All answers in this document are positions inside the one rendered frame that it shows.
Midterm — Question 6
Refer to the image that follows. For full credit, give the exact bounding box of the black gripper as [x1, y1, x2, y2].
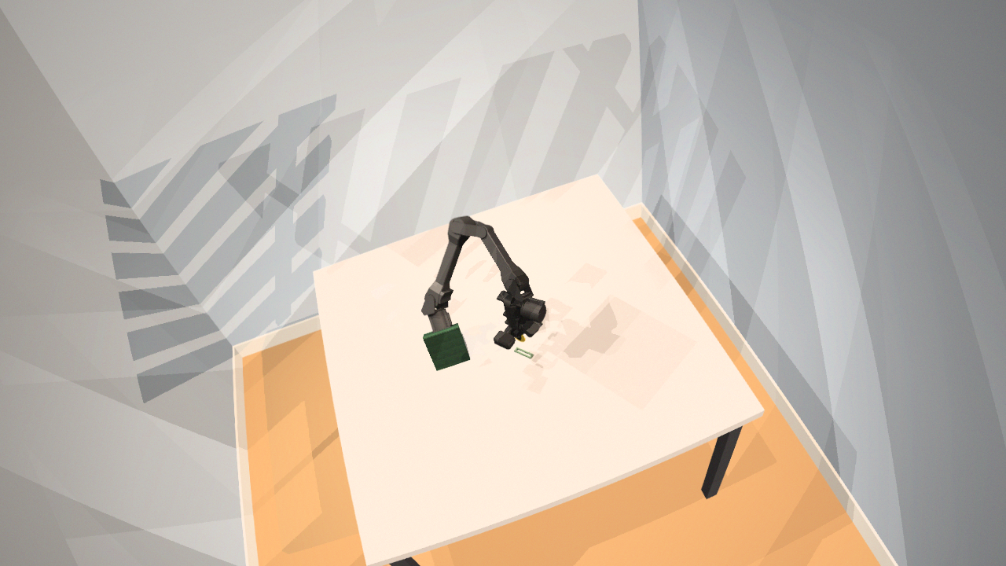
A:
[494, 312, 524, 350]

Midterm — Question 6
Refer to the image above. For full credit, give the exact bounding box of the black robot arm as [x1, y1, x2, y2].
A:
[421, 215, 547, 338]

